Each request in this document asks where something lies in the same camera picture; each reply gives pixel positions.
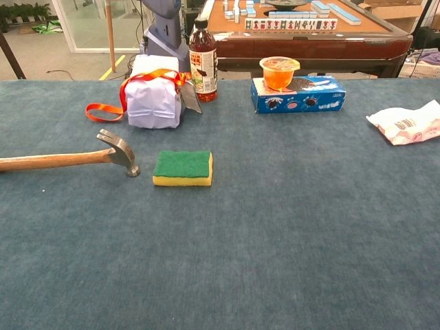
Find wooden handle claw hammer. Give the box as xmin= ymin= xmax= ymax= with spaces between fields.
xmin=0 ymin=128 xmax=141 ymax=178

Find green yellow sponge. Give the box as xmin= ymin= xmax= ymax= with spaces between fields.
xmin=152 ymin=150 xmax=214 ymax=188

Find grey card tag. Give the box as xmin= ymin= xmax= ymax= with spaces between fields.
xmin=178 ymin=81 xmax=204 ymax=115

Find brown tea bottle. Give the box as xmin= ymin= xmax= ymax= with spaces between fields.
xmin=188 ymin=17 xmax=219 ymax=103

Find orange jelly cup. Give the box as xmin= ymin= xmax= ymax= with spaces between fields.
xmin=258 ymin=56 xmax=301 ymax=92

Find blue cookie box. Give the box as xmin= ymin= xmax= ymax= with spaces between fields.
xmin=250 ymin=76 xmax=347 ymax=115

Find brown mahjong table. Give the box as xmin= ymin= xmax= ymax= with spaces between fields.
xmin=197 ymin=0 xmax=414 ymax=79

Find face-up mahjong tile row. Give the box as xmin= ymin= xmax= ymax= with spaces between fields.
xmin=244 ymin=18 xmax=339 ymax=31

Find blue white mahjong tile row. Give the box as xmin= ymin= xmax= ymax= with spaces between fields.
xmin=267 ymin=10 xmax=319 ymax=19
xmin=328 ymin=2 xmax=362 ymax=25

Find wooden pole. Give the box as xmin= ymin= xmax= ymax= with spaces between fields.
xmin=104 ymin=0 xmax=117 ymax=73

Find white pink plastic package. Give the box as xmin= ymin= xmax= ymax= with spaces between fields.
xmin=365 ymin=99 xmax=440 ymax=146

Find green cloth item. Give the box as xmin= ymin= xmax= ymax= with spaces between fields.
xmin=31 ymin=19 xmax=64 ymax=35

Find white plastic basket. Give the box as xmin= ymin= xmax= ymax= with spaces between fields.
xmin=397 ymin=51 xmax=440 ymax=79

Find cardboard box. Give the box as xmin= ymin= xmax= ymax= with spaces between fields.
xmin=357 ymin=0 xmax=434 ymax=34

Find purple cloth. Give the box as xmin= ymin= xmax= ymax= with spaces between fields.
xmin=417 ymin=50 xmax=440 ymax=66

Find black tripod leg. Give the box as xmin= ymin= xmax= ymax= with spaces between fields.
xmin=0 ymin=29 xmax=28 ymax=80

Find potted green plants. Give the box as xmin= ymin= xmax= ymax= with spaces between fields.
xmin=0 ymin=2 xmax=52 ymax=25

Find orange ribbon lanyard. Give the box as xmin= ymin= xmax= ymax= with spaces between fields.
xmin=85 ymin=68 xmax=193 ymax=123

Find grey blue robot pedestal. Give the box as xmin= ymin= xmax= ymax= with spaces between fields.
xmin=139 ymin=0 xmax=192 ymax=73

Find black floor cable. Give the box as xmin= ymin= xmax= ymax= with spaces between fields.
xmin=46 ymin=69 xmax=75 ymax=80

